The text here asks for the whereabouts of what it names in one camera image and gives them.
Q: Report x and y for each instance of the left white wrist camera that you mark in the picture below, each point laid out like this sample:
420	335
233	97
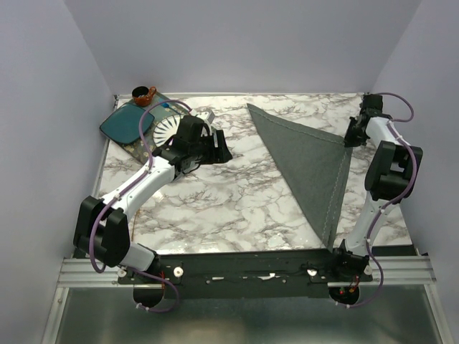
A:
207	116

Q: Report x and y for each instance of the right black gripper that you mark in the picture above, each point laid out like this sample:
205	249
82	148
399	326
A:
348	140

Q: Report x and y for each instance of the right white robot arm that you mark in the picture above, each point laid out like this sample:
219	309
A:
390	179

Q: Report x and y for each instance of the aluminium frame rail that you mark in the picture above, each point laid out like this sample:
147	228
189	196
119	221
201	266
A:
79	273

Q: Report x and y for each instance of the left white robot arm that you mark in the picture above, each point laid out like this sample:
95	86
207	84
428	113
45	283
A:
102	224

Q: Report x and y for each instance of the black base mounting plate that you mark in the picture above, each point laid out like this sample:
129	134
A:
284	273

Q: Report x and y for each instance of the grey cloth napkin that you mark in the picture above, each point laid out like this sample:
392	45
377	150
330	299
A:
315	165

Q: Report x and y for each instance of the white striped round plate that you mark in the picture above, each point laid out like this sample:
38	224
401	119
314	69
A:
166	128

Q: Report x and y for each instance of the teal square plate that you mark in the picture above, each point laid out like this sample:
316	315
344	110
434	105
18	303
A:
122	126

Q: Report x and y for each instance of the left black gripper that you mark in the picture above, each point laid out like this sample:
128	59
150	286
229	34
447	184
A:
218	155

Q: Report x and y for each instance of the gold metal spoon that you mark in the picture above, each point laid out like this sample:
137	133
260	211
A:
134	221

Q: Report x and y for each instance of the orange ceramic mug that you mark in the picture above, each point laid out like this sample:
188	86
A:
143	95

